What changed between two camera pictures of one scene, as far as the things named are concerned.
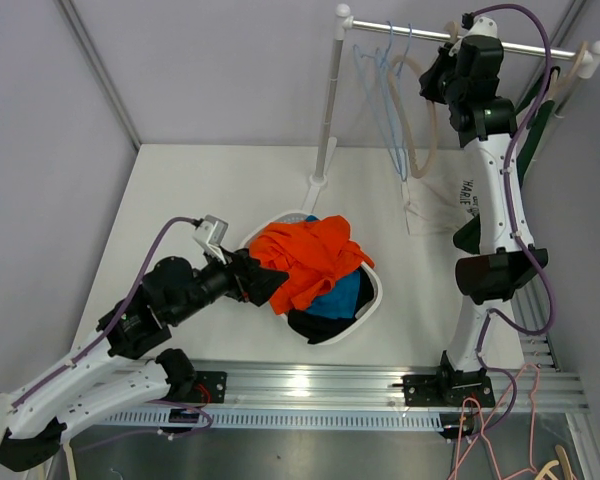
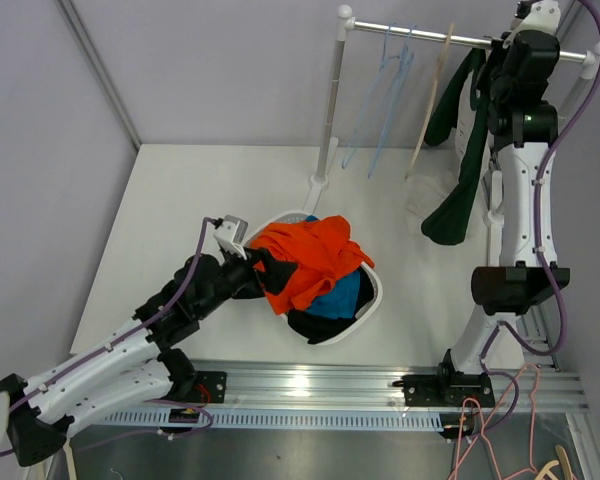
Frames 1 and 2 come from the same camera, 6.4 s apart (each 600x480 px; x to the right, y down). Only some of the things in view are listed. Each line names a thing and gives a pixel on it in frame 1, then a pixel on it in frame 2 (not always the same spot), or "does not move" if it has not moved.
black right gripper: (427, 82) → (504, 51)
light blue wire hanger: (376, 79) → (386, 58)
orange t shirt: (314, 253) does not move
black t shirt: (318, 327) does not move
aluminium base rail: (287, 396) does not move
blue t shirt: (341, 300) does not move
